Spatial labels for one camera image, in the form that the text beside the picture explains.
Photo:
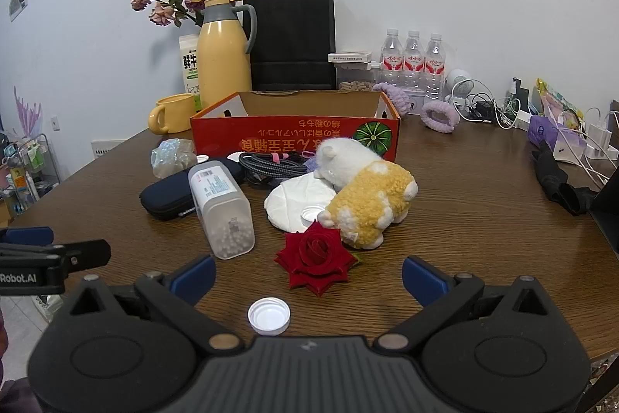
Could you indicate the purple fluffy headband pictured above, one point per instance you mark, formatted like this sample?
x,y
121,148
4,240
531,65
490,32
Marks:
x,y
391,96

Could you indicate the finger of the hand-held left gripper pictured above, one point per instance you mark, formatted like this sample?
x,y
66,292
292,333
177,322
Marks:
x,y
89,252
26,235

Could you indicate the clear plastic bag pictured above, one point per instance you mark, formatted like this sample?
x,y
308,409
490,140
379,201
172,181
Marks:
x,y
171,157

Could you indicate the small black bottle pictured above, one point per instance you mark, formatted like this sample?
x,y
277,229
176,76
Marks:
x,y
518,96

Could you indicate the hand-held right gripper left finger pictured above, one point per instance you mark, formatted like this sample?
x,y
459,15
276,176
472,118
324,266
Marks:
x,y
194,278

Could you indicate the white milk carton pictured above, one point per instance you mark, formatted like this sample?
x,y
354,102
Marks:
x,y
188,64

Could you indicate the white power strip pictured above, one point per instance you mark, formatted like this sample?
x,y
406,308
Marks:
x,y
602,137

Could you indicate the white wall socket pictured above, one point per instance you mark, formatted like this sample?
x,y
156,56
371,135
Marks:
x,y
55,122

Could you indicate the small white desk fan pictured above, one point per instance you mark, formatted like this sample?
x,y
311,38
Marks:
x,y
459,86

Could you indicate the white round cloth pad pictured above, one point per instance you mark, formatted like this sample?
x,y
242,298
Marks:
x,y
292,200

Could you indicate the red cardboard box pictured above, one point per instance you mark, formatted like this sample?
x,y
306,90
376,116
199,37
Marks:
x,y
290,127

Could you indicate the white ribbed lid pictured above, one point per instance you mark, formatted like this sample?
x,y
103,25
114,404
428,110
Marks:
x,y
236,156

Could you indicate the black power adapter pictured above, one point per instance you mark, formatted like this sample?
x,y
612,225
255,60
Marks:
x,y
483,109

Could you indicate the flat white box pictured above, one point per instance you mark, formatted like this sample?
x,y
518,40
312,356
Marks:
x,y
350,57

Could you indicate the yellow ceramic mug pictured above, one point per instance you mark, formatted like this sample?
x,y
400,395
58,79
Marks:
x,y
169,113

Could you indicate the purple fluffy wristband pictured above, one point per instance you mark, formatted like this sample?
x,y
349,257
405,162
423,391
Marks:
x,y
439,115

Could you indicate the purple plastic packet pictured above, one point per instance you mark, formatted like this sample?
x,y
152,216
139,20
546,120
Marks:
x,y
551,135

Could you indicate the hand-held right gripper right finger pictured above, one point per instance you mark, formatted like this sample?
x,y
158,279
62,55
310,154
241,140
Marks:
x,y
421,280

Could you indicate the clear bottle with white beads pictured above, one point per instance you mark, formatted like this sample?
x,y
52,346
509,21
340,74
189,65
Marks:
x,y
223,210

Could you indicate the large white bottle cap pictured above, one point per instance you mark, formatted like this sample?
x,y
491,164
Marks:
x,y
269,316

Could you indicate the white charger plug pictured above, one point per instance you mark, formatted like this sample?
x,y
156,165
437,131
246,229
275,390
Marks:
x,y
523,120

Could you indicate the red fabric rose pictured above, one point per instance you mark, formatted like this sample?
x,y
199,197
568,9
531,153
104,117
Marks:
x,y
314,258

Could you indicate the yellow and white plush toy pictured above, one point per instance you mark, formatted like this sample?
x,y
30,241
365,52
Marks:
x,y
367,195

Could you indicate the black cloth glove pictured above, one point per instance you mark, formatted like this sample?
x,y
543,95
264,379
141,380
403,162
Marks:
x,y
561,180

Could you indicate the white plastic tub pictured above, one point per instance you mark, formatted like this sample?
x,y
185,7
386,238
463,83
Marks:
x,y
416,101

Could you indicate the black paper bag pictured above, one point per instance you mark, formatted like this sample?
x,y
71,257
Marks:
x,y
295,40

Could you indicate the colourful snack bag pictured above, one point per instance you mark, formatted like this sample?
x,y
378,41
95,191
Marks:
x,y
561,103

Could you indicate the navy zip case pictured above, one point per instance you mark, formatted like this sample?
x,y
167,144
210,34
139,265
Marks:
x,y
167,195

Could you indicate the purple wall sticker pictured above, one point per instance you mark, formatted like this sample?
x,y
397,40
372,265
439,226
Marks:
x,y
26,110

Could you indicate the clear water bottle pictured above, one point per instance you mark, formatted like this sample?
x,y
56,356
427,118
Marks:
x,y
413,57
391,55
434,64

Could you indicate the clear container of nuts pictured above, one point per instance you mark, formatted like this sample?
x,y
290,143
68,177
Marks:
x,y
355,79

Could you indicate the yellow thermos jug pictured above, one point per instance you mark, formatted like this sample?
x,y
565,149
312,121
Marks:
x,y
225,55

